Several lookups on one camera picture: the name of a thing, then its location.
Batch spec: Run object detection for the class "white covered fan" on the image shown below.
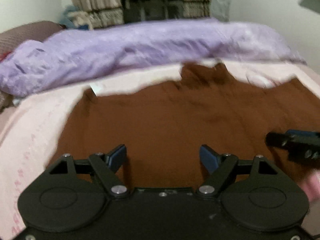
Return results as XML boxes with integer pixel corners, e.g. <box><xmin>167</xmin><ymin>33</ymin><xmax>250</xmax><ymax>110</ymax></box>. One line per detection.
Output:
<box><xmin>210</xmin><ymin>0</ymin><xmax>231</xmax><ymax>22</ymax></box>

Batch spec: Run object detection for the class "mauve quilted headboard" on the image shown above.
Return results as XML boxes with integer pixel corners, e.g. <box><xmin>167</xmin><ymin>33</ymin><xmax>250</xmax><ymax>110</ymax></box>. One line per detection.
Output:
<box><xmin>0</xmin><ymin>21</ymin><xmax>64</xmax><ymax>55</ymax></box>

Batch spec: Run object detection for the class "purple duvet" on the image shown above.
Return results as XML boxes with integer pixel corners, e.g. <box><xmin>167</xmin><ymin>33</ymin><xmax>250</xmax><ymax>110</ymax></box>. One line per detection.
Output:
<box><xmin>1</xmin><ymin>18</ymin><xmax>305</xmax><ymax>98</ymax></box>

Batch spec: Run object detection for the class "pile of plush toys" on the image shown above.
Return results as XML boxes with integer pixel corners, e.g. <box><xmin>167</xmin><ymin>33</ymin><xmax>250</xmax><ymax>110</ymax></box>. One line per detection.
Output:
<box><xmin>59</xmin><ymin>5</ymin><xmax>94</xmax><ymax>30</ymax></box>

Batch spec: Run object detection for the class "striped beige curtain left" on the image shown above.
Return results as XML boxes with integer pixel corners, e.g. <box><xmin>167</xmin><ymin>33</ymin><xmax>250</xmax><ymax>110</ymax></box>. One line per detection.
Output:
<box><xmin>72</xmin><ymin>0</ymin><xmax>124</xmax><ymax>29</ymax></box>

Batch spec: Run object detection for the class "brown garment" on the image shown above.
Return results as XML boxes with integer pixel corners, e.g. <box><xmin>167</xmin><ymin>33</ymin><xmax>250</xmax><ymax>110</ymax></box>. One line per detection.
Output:
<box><xmin>52</xmin><ymin>63</ymin><xmax>319</xmax><ymax>188</ymax></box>

